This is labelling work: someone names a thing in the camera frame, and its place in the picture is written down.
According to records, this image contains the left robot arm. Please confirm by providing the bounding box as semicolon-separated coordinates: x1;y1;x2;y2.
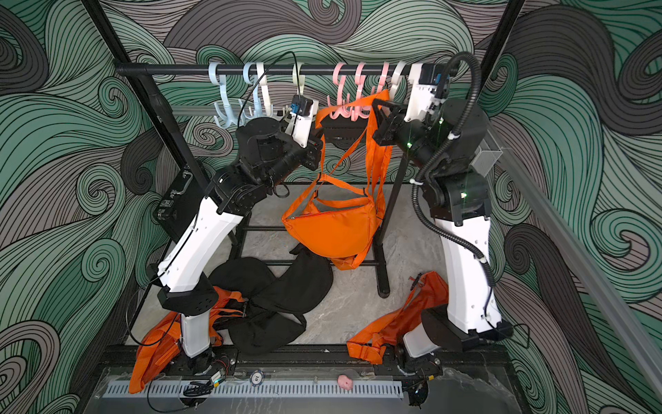
156;116;323;358

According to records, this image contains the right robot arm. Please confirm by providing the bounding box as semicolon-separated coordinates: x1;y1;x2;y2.
372;98;514;358

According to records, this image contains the white hook rightmost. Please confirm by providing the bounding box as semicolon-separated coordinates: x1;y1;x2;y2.
389;61;407;101

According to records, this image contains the white hook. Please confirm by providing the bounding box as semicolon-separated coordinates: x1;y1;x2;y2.
256;62;282;118
389;61;407;101

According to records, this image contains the pink hook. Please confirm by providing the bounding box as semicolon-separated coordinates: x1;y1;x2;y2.
350;61;369;122
328;62;352;120
372;61;390;94

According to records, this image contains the light blue hook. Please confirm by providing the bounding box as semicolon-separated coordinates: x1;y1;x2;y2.
208;62;246;129
239;62;263;124

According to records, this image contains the pale green hook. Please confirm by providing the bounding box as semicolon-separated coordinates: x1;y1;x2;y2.
291;63;305;96

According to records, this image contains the white hook left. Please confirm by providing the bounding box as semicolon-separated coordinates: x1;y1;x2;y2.
256;62;282;118

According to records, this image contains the light blue hook leftmost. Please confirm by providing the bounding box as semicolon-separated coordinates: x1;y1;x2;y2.
208;62;246;129

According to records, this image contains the black bag upper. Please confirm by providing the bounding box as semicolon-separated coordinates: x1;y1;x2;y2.
248;243;334;328

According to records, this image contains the black bag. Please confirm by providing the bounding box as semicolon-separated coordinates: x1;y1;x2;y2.
210;257;306;355
248;243;334;328

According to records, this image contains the rust red bag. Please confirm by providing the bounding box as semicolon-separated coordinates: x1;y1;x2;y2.
347;271;449;365

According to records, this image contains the black bag lower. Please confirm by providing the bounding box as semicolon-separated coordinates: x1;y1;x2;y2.
210;257;306;355

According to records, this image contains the orange bag front left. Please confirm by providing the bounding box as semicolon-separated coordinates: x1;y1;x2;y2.
129;286;248;394

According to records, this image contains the black clothes rack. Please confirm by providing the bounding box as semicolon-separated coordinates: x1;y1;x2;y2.
114;59;460;299

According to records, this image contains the front poker chip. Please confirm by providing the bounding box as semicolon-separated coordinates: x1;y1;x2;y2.
249;370;265;386

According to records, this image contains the pink small object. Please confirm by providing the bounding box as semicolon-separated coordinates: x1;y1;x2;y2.
337;374;353;392

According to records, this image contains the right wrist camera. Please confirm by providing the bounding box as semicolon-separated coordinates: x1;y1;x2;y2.
404;63;444;122

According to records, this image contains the clear mesh wall bin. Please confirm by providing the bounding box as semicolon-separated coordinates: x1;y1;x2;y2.
470;128;503;177

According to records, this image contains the black corrugated cable hose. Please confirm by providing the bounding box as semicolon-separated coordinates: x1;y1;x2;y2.
410;51;500;322

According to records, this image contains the white slotted cable duct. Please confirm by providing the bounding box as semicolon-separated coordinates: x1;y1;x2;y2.
101;379;404;400

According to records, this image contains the aluminium wall rail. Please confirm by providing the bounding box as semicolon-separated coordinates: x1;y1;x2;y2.
500;148;661;397

